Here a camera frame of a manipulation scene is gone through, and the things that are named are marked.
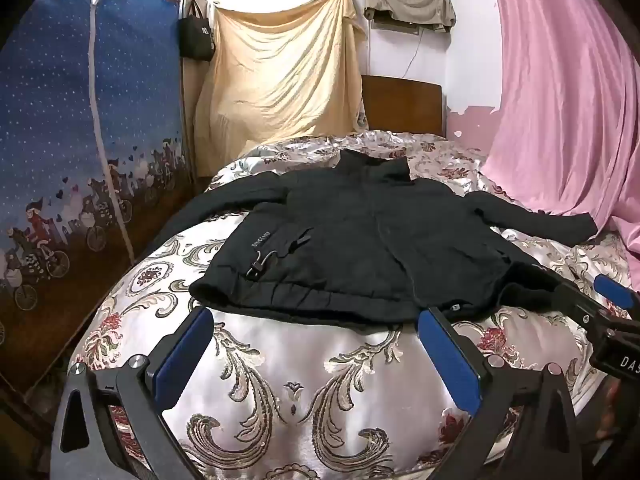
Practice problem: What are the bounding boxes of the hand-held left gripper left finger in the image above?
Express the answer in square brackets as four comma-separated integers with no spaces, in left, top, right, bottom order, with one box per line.
[50,306,216,480]

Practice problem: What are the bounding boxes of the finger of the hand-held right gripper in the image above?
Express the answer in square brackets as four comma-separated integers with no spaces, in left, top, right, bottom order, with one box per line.
[595,274,640,318]
[547,267,623,333]

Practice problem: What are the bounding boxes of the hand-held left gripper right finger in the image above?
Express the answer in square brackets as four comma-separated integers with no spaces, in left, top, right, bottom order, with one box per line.
[417,305,588,480]

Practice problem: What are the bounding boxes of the black jacket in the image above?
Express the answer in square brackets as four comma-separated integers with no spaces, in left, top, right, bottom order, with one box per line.
[155,149,599,325]

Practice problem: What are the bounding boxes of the person's right hand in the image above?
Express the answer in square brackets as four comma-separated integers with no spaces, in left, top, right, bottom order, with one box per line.
[600,379,626,448]

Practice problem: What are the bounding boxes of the floral satin bedspread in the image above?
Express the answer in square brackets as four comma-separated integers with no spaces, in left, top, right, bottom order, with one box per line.
[67,130,633,480]

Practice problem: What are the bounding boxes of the pink curtain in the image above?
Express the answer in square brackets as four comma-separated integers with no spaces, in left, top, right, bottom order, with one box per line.
[482,0,640,266]

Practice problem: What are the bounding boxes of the beige wooden board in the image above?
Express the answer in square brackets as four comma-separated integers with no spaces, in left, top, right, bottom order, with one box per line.
[180,0,217,178]

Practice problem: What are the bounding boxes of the blue printed fabric wardrobe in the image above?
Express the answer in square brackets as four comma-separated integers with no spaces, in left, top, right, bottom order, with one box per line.
[0,0,196,396]

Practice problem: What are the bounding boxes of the wooden headboard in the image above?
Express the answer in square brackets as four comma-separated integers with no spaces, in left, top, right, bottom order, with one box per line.
[361,75,446,138]

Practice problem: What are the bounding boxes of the beige hanging sheet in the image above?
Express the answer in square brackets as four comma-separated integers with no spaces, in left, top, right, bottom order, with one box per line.
[192,0,371,178]

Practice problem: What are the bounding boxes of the black tote bag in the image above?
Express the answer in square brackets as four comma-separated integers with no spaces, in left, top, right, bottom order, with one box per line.
[179,0,217,63]

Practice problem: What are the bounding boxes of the olive green cloth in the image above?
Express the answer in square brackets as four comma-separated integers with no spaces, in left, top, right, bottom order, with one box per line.
[361,0,457,33]

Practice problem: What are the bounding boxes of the thin wall cable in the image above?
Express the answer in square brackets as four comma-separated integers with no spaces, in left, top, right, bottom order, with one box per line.
[402,30,426,78]

